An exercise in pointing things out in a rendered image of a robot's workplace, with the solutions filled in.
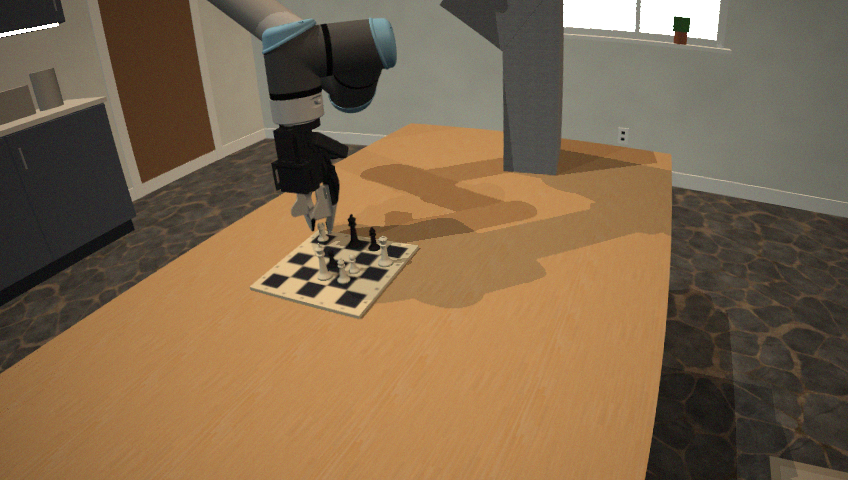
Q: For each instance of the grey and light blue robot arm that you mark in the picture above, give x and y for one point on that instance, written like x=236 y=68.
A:
x=298 y=54

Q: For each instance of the black and cream chessboard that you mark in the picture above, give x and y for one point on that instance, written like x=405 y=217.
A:
x=294 y=278

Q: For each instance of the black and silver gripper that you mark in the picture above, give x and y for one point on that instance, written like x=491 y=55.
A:
x=303 y=179

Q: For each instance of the white chess king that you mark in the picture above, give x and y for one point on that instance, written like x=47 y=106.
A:
x=324 y=274

